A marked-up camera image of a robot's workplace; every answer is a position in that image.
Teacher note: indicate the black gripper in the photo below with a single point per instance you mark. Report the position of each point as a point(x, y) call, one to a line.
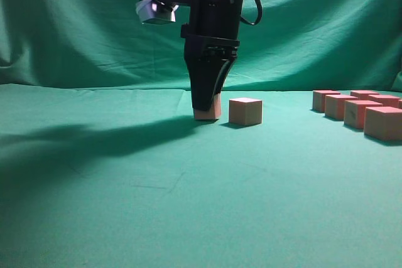
point(210, 45)

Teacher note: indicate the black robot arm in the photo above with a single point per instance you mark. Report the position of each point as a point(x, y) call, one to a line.
point(210, 47)

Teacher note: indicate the green cloth backdrop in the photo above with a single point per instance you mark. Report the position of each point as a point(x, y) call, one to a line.
point(298, 45)

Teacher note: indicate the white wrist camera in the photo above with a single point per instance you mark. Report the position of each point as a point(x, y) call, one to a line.
point(155, 12)

